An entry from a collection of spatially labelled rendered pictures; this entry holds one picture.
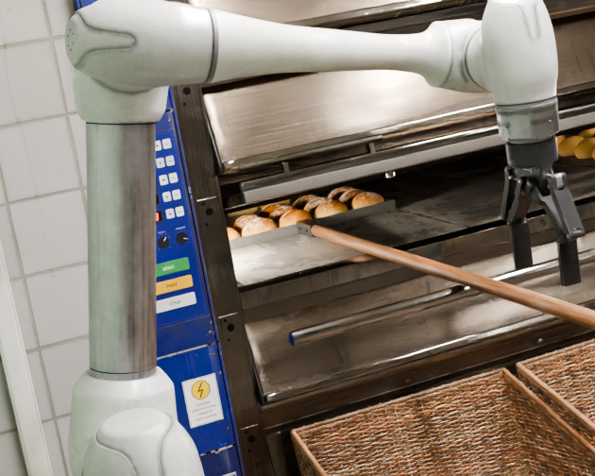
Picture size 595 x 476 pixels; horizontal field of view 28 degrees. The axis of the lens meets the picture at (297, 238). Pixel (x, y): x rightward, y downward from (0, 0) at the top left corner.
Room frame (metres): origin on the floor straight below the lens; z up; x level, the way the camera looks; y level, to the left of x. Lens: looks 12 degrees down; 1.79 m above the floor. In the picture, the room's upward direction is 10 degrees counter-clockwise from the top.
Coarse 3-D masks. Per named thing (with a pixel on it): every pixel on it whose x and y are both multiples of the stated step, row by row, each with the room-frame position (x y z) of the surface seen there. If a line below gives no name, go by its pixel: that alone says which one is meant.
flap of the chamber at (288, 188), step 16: (592, 112) 2.65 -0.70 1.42; (560, 128) 2.62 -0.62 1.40; (464, 144) 2.54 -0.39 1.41; (480, 144) 2.55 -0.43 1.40; (496, 144) 2.56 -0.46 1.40; (384, 160) 2.47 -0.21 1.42; (400, 160) 2.48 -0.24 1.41; (416, 160) 2.50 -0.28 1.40; (432, 160) 2.51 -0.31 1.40; (320, 176) 2.42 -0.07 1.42; (336, 176) 2.43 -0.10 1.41; (352, 176) 2.44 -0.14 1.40; (368, 176) 2.59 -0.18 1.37; (256, 192) 2.37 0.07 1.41; (272, 192) 2.38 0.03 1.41; (288, 192) 2.39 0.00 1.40; (224, 208) 2.51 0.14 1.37
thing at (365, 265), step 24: (528, 216) 2.77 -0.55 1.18; (432, 240) 2.69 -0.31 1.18; (456, 240) 2.68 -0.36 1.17; (480, 240) 2.70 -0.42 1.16; (504, 240) 2.72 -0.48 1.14; (336, 264) 2.61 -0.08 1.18; (360, 264) 2.60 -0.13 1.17; (384, 264) 2.62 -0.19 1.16; (240, 288) 2.54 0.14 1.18; (264, 288) 2.52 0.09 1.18; (288, 288) 2.54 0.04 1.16; (312, 288) 2.56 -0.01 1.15
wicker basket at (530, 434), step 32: (448, 384) 2.61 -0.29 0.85; (480, 384) 2.63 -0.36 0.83; (512, 384) 2.63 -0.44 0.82; (352, 416) 2.53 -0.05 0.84; (384, 416) 2.56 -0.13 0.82; (416, 416) 2.58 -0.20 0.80; (448, 416) 2.59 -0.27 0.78; (480, 416) 2.61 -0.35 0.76; (512, 416) 2.63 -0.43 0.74; (544, 416) 2.50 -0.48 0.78; (320, 448) 2.50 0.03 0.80; (352, 448) 2.51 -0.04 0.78; (384, 448) 2.53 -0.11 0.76; (416, 448) 2.55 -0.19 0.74; (448, 448) 2.57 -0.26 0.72; (480, 448) 2.59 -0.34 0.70; (544, 448) 2.52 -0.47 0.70; (576, 448) 2.38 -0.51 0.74
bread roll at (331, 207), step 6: (324, 204) 3.10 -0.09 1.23; (330, 204) 3.10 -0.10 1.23; (336, 204) 3.10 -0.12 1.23; (342, 204) 3.11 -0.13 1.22; (318, 210) 3.09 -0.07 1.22; (324, 210) 3.09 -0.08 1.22; (330, 210) 3.09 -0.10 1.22; (336, 210) 3.09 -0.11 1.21; (342, 210) 3.10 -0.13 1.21; (318, 216) 3.08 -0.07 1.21
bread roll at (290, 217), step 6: (294, 210) 3.07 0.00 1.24; (300, 210) 3.07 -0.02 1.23; (282, 216) 3.06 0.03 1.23; (288, 216) 3.05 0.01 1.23; (294, 216) 3.05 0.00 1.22; (300, 216) 3.05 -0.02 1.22; (306, 216) 3.06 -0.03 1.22; (312, 216) 3.08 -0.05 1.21; (282, 222) 3.05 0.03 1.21; (288, 222) 3.04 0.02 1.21; (294, 222) 3.04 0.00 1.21
